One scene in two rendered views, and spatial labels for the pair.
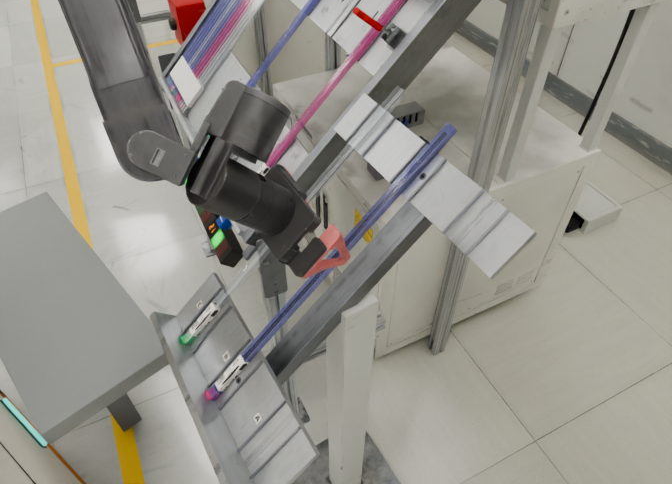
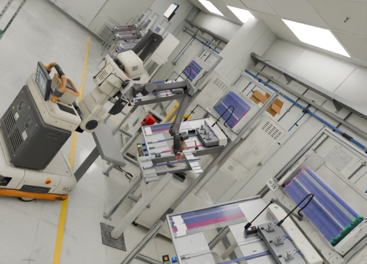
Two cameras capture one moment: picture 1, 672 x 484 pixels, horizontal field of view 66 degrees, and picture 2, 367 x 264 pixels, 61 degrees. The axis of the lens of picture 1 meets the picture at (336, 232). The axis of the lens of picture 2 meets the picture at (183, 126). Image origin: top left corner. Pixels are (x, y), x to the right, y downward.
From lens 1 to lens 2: 2.06 m
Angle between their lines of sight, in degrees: 34
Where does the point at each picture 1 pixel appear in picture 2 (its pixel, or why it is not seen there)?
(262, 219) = (177, 145)
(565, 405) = not seen: outside the picture
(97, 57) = (177, 119)
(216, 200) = (177, 139)
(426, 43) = (200, 153)
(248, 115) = (185, 135)
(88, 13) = (179, 116)
